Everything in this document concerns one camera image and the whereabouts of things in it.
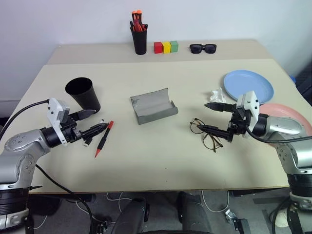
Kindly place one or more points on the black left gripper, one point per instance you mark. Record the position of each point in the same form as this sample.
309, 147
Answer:
70, 130

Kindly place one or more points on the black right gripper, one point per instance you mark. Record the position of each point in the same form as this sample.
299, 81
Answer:
240, 122

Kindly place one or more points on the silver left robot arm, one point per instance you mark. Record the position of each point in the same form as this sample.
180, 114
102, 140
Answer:
23, 151

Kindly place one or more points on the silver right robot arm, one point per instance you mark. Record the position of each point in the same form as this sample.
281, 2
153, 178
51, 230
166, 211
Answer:
282, 125

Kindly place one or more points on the black marker pen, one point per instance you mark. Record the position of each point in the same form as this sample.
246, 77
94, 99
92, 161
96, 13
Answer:
88, 141

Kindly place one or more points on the red and black pen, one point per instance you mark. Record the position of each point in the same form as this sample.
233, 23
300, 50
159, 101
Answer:
103, 140

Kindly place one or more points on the crumpled white tissue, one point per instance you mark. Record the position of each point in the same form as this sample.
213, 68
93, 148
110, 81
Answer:
217, 95

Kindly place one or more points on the empty black cup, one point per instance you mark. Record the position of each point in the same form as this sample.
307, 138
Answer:
85, 97

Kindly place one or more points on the thin framed eyeglasses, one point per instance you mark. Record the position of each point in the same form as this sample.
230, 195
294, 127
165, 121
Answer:
211, 143

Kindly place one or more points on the blue plate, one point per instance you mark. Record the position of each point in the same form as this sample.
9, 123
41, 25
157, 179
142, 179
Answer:
246, 83

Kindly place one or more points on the open gray glasses case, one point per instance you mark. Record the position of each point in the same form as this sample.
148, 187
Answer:
151, 104

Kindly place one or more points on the pink plate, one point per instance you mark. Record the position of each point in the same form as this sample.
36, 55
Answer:
282, 109

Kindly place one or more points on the black sunglasses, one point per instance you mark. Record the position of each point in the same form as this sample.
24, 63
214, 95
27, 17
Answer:
196, 48

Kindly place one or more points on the green cube block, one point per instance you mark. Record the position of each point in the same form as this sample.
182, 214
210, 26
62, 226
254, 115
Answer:
174, 46

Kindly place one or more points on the small blue object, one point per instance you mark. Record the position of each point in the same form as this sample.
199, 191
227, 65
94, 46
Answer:
293, 79

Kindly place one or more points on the yellow cube block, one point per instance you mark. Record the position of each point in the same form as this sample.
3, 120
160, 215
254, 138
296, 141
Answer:
166, 47

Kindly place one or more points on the red cube block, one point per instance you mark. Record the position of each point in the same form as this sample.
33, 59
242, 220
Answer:
158, 47

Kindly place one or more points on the black pen holder cup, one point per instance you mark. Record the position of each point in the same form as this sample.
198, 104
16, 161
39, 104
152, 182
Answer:
139, 42

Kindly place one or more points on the dark rounded shape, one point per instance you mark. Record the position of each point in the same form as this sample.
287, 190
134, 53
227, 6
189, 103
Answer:
193, 212
131, 214

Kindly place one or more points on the orange capped black screwdriver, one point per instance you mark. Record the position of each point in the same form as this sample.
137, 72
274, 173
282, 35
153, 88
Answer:
139, 15
134, 15

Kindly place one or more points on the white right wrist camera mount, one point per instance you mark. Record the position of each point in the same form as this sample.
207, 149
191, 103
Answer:
249, 102

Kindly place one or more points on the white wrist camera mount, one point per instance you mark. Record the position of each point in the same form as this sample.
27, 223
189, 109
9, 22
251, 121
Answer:
53, 109
249, 102

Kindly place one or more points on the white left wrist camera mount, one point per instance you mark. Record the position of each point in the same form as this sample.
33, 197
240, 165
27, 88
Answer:
53, 109

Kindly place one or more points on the metal floor bracket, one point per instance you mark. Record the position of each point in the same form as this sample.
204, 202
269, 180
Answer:
235, 218

